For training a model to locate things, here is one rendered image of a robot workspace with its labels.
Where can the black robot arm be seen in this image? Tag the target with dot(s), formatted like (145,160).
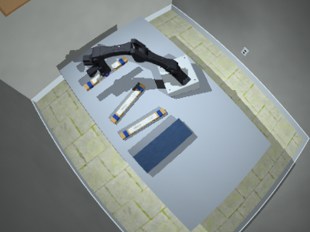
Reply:
(139,52)

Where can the tan rectangular box with blue bands and white label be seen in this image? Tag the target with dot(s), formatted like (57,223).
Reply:
(142,123)

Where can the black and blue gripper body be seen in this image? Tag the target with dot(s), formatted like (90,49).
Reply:
(107,69)

